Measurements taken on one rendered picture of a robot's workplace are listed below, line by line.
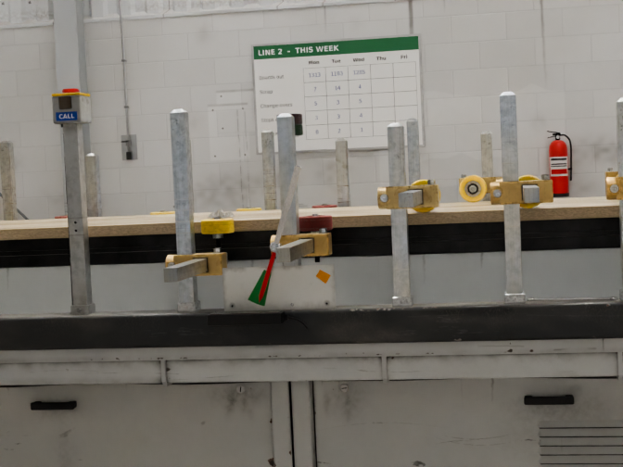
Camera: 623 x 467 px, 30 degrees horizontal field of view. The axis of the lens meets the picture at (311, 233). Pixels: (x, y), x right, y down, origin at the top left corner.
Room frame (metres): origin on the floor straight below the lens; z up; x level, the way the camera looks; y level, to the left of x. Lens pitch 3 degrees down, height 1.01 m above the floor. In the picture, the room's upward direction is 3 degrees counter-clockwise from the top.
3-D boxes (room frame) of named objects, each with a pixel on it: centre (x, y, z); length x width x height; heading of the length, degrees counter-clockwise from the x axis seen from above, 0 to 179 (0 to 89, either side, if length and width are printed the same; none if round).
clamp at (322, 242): (2.66, 0.02, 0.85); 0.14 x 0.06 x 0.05; 80
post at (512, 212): (2.57, -0.45, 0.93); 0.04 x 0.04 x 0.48; 80
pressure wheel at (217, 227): (2.84, 0.23, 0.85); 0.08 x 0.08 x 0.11
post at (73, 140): (2.75, 0.55, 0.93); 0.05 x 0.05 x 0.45; 80
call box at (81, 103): (2.75, 0.55, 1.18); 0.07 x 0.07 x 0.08; 80
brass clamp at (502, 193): (2.57, -0.47, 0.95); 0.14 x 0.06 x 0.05; 80
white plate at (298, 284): (2.64, 0.08, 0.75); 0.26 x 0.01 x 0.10; 80
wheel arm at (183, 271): (2.65, 0.26, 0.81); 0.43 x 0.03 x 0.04; 170
